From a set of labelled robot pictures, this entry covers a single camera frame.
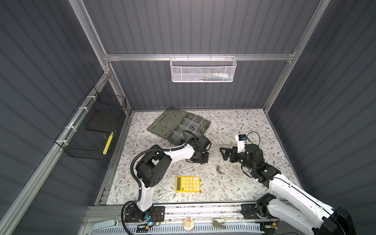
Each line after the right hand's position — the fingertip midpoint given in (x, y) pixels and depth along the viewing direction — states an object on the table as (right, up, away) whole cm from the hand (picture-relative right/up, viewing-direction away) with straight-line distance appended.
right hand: (228, 149), depth 80 cm
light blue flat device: (-61, -34, -12) cm, 71 cm away
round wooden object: (-22, -35, -9) cm, 42 cm away
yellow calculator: (-23, -20, +2) cm, 31 cm away
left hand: (-11, -9, +12) cm, 19 cm away
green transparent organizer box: (-35, +15, +33) cm, 50 cm away
